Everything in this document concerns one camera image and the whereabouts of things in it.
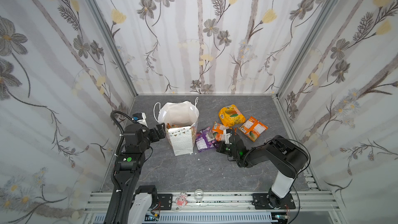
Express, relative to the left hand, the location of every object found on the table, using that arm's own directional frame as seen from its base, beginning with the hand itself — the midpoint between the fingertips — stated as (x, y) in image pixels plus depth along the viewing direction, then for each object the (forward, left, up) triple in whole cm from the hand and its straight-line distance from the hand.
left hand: (154, 121), depth 74 cm
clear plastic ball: (-28, -21, -25) cm, 43 cm away
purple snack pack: (+1, -26, -22) cm, 34 cm away
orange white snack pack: (+8, -57, -21) cm, 62 cm away
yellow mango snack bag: (+17, -43, -19) cm, 51 cm away
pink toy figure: (-31, -13, -21) cm, 40 cm away
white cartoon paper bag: (+12, -11, -17) cm, 24 cm away
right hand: (0, -28, -20) cm, 34 cm away
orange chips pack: (+8, -34, -22) cm, 42 cm away
